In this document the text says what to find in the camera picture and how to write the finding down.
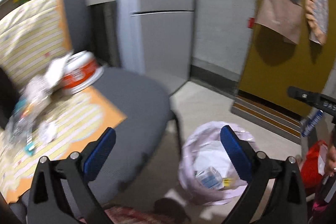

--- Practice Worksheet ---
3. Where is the small white tissue wad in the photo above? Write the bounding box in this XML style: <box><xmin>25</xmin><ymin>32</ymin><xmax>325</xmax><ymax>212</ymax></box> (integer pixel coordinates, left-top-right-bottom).
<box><xmin>38</xmin><ymin>121</ymin><xmax>59</xmax><ymax>145</ymax></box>

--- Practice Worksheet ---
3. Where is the dark slipper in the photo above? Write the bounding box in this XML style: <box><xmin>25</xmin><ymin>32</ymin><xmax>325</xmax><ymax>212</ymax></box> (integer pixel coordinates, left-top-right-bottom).
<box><xmin>154</xmin><ymin>197</ymin><xmax>191</xmax><ymax>224</ymax></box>

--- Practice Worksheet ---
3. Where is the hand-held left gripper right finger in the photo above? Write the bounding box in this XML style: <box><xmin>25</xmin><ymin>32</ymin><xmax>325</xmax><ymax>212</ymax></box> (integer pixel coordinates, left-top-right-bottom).
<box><xmin>220</xmin><ymin>125</ymin><xmax>308</xmax><ymax>224</ymax></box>

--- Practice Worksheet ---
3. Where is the person's right hand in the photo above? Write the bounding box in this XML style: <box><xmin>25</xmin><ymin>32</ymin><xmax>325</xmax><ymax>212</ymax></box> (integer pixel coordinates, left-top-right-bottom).
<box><xmin>325</xmin><ymin>144</ymin><xmax>336</xmax><ymax>178</ymax></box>

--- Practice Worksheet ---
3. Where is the yellow striped blanket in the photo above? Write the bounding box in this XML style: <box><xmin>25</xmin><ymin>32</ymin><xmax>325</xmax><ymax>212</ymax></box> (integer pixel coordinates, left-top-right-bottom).
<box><xmin>0</xmin><ymin>0</ymin><xmax>128</xmax><ymax>205</ymax></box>

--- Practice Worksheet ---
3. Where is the striped door threshold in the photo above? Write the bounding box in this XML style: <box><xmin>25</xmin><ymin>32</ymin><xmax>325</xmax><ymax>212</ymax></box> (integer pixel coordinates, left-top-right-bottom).
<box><xmin>230</xmin><ymin>96</ymin><xmax>303</xmax><ymax>144</ymax></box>

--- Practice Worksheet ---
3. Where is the yellow door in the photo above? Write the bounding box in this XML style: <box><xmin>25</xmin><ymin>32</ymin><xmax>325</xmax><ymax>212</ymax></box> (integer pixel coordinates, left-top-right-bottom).
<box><xmin>237</xmin><ymin>0</ymin><xmax>336</xmax><ymax>121</ymax></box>

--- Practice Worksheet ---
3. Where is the crumpled white paper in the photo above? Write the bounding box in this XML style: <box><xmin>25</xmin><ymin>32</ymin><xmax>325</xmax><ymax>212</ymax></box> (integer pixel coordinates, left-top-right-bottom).
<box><xmin>43</xmin><ymin>54</ymin><xmax>73</xmax><ymax>90</ymax></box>

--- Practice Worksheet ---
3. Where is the orange instant noodle cup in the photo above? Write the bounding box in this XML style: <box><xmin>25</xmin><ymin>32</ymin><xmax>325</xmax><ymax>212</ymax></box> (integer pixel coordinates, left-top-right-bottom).
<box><xmin>62</xmin><ymin>51</ymin><xmax>105</xmax><ymax>95</ymax></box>

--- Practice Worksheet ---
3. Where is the grey office chair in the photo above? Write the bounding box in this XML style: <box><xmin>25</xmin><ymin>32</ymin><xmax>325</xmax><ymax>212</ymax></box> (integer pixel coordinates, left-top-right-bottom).
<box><xmin>10</xmin><ymin>0</ymin><xmax>183</xmax><ymax>224</ymax></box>

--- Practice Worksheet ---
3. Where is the blue and white carton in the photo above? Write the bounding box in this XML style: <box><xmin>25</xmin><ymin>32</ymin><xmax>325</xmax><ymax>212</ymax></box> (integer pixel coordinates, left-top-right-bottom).
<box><xmin>194</xmin><ymin>166</ymin><xmax>224</xmax><ymax>189</ymax></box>

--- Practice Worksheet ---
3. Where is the trash bin with pale bag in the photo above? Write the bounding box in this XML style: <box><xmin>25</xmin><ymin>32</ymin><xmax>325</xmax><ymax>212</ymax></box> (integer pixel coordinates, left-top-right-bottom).
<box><xmin>178</xmin><ymin>121</ymin><xmax>257</xmax><ymax>207</ymax></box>

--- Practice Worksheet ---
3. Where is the crushed clear plastic bottle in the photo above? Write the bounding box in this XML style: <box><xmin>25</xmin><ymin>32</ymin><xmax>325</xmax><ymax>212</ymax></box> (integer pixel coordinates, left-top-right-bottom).
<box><xmin>5</xmin><ymin>76</ymin><xmax>53</xmax><ymax>157</ymax></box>

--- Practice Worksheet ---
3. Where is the person's patterned trouser leg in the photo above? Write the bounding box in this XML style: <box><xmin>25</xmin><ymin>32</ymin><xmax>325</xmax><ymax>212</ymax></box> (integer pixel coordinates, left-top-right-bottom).
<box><xmin>104</xmin><ymin>208</ymin><xmax>171</xmax><ymax>224</ymax></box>

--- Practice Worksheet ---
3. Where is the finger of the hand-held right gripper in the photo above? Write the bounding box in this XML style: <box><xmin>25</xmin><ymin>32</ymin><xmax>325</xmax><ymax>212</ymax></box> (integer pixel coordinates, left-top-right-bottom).
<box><xmin>287</xmin><ymin>86</ymin><xmax>323</xmax><ymax>109</ymax></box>

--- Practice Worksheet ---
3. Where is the patterned hanging cloth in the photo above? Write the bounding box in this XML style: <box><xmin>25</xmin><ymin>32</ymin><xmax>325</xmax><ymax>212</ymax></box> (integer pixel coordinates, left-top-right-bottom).
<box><xmin>304</xmin><ymin>0</ymin><xmax>330</xmax><ymax>45</ymax></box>

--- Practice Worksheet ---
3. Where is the blue and white packet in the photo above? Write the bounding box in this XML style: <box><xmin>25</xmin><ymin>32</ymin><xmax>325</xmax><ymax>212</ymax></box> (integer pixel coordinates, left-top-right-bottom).
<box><xmin>301</xmin><ymin>109</ymin><xmax>324</xmax><ymax>138</ymax></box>

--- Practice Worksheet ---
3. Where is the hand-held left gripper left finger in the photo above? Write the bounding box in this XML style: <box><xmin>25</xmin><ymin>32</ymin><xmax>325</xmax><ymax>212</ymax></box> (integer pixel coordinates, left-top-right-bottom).
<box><xmin>27</xmin><ymin>127</ymin><xmax>116</xmax><ymax>224</ymax></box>

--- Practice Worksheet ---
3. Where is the red bag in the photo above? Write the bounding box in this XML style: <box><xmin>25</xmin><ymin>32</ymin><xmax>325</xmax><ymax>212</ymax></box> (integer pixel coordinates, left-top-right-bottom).
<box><xmin>300</xmin><ymin>140</ymin><xmax>329</xmax><ymax>189</ymax></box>

